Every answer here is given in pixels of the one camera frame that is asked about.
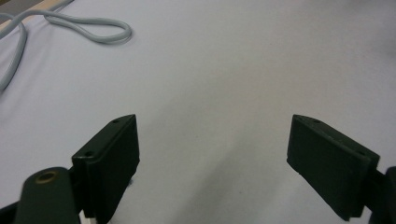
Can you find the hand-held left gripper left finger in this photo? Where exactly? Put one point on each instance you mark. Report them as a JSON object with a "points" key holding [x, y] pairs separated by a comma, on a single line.
{"points": [[106, 161]]}

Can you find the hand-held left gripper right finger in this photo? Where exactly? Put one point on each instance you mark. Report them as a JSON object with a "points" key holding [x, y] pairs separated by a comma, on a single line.
{"points": [[330, 165]]}

